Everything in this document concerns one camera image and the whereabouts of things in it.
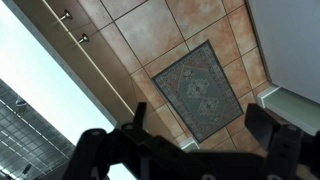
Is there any patterned floor rug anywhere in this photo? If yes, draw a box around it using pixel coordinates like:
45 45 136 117
152 40 244 143

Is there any metal cabinet knob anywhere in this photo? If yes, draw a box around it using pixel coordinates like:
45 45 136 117
77 33 90 44
59 9 73 21

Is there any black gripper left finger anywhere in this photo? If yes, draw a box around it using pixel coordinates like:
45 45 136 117
62 128 140 180

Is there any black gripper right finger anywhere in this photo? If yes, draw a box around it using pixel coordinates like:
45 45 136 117
245 104 304 180

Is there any wooden cabinet front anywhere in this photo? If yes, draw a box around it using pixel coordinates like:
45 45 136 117
13 0 145 125

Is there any stainless steel sink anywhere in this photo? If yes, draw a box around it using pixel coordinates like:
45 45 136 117
0 80 75 180

